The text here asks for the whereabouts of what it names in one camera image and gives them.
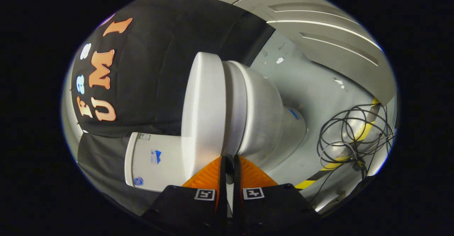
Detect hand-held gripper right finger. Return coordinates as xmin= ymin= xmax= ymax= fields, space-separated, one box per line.
xmin=229 ymin=154 xmax=321 ymax=229

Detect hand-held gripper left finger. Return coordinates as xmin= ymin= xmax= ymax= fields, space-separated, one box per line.
xmin=140 ymin=154 xmax=229 ymax=229

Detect white toilet lid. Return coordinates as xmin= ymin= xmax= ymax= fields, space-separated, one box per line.
xmin=181 ymin=52 xmax=227 ymax=181

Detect white ceramic toilet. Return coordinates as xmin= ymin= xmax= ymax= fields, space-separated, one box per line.
xmin=124 ymin=61 xmax=307 ymax=192

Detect white toilet seat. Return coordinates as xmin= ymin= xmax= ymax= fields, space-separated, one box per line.
xmin=222 ymin=61 xmax=249 ymax=156

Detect yellow black floor tape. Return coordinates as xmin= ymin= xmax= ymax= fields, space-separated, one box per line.
xmin=294 ymin=99 xmax=382 ymax=190

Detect black backdrop cloth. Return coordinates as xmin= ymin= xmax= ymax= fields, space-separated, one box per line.
xmin=71 ymin=0 xmax=275 ymax=215

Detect white drawer cabinet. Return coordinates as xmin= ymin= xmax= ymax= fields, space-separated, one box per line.
xmin=188 ymin=0 xmax=397 ymax=106

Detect black cable bundle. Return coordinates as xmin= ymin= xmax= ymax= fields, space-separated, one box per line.
xmin=317 ymin=103 xmax=395 ymax=180

